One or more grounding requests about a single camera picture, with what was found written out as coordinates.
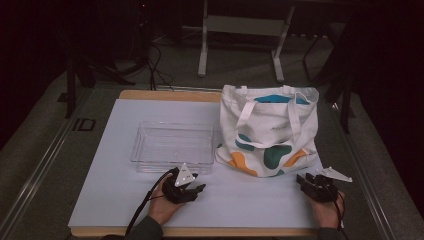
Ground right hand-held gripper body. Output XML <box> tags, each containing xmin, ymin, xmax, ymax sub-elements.
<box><xmin>302</xmin><ymin>166</ymin><xmax>353</xmax><ymax>204</ymax></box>

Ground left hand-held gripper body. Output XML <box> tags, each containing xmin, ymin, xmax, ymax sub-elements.
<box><xmin>161</xmin><ymin>162</ymin><xmax>201</xmax><ymax>205</ymax></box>

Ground clear plastic tray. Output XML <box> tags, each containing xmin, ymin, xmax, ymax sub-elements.
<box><xmin>129</xmin><ymin>120</ymin><xmax>216</xmax><ymax>175</ymax></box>

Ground white patterned tote bag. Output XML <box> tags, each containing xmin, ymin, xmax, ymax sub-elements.
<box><xmin>214</xmin><ymin>84</ymin><xmax>320</xmax><ymax>178</ymax></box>

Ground person's left hand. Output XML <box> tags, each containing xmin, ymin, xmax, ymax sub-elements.
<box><xmin>147</xmin><ymin>181</ymin><xmax>187</xmax><ymax>226</ymax></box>

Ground person's right hand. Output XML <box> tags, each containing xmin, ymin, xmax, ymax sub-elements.
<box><xmin>306</xmin><ymin>191</ymin><xmax>346</xmax><ymax>230</ymax></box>

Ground white table mat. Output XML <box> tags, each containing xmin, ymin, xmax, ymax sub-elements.
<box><xmin>68</xmin><ymin>98</ymin><xmax>324</xmax><ymax>230</ymax></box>

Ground wooden table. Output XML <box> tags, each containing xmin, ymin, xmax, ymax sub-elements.
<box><xmin>70</xmin><ymin>89</ymin><xmax>321</xmax><ymax>238</ymax></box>

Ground black metal stand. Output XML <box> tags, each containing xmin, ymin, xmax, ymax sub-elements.
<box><xmin>322</xmin><ymin>71</ymin><xmax>355</xmax><ymax>135</ymax></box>

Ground black tripod stand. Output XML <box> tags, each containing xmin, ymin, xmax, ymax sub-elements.
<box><xmin>64</xmin><ymin>49</ymin><xmax>136</xmax><ymax>120</ymax></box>

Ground white metal stand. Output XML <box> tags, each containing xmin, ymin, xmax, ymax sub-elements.
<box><xmin>197</xmin><ymin>0</ymin><xmax>296</xmax><ymax>84</ymax></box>

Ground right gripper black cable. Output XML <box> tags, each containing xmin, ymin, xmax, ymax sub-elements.
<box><xmin>328</xmin><ymin>185</ymin><xmax>347</xmax><ymax>232</ymax></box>

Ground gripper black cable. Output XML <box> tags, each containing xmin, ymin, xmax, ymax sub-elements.
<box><xmin>123</xmin><ymin>167</ymin><xmax>181</xmax><ymax>238</ymax></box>
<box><xmin>328</xmin><ymin>185</ymin><xmax>347</xmax><ymax>232</ymax></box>

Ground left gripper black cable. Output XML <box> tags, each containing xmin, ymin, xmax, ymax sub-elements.
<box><xmin>123</xmin><ymin>167</ymin><xmax>181</xmax><ymax>238</ymax></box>

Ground metal floor rail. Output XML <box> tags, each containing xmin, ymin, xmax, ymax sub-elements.
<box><xmin>0</xmin><ymin>88</ymin><xmax>95</xmax><ymax>240</ymax></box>
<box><xmin>328</xmin><ymin>99</ymin><xmax>398</xmax><ymax>240</ymax></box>

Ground black floor cables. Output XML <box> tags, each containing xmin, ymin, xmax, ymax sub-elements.
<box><xmin>145</xmin><ymin>42</ymin><xmax>175</xmax><ymax>92</ymax></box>

